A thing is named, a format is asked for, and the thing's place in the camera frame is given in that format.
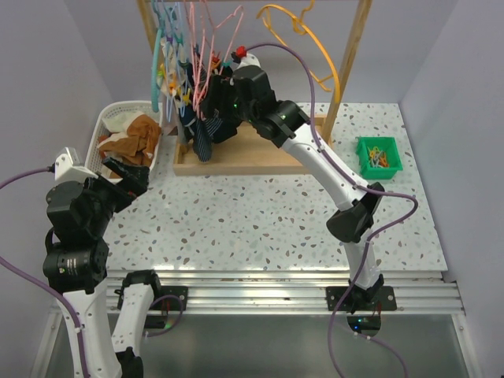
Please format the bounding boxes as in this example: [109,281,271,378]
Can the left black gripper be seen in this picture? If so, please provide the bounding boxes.
[80,154,149,234]

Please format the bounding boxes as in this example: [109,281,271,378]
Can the brown underwear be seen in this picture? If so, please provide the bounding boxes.
[98,137,154,167]

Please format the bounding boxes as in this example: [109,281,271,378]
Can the pink wire hanger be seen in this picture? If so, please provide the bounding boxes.
[183,1,244,120]

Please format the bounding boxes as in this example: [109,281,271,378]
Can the yellow plastic hanger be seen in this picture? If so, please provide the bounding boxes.
[256,0,341,103]

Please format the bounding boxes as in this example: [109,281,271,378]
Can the black underwear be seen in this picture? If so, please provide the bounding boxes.
[200,67,241,144]

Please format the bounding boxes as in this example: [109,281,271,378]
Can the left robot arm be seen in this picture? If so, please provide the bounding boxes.
[43,157,164,377]

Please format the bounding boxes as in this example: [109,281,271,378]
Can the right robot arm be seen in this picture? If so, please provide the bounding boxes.
[203,65,384,313]

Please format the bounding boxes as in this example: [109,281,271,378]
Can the striped navy underwear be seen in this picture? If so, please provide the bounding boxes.
[176,50,225,162]

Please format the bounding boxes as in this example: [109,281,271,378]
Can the mauve cream underwear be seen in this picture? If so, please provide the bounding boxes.
[157,37,184,133]

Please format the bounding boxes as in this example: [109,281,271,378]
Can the teal plastic hanger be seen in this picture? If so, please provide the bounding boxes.
[149,27,164,113]

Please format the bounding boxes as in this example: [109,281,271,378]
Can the white laundry basket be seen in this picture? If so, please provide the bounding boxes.
[84,100,165,183]

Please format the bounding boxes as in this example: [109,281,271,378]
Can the brown cloth in basket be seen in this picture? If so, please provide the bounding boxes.
[127,114,161,154]

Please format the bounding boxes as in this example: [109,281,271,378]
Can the light green cloth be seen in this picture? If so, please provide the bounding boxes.
[102,113,132,133]

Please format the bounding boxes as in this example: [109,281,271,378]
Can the wooden clothes rack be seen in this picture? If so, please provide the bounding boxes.
[135,0,373,176]

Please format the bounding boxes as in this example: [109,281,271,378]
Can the colourful clips in bin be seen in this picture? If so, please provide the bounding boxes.
[368,146,390,169]

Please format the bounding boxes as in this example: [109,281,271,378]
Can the green clip bin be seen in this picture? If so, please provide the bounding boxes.
[356,136,403,180]

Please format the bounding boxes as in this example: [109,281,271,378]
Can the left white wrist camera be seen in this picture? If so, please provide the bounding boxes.
[54,147,98,184]

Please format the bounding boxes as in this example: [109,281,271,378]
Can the blue wire hanger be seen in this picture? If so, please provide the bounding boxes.
[150,1,188,122]

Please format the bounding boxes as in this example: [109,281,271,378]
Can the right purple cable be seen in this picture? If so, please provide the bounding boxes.
[243,42,419,378]

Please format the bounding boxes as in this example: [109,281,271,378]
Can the purple cable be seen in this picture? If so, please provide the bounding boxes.
[0,165,86,378]
[243,42,419,378]

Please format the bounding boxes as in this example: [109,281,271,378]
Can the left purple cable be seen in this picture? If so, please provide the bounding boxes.
[0,165,86,378]

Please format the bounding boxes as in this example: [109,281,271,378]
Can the aluminium mounting rail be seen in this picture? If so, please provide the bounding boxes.
[50,269,465,316]

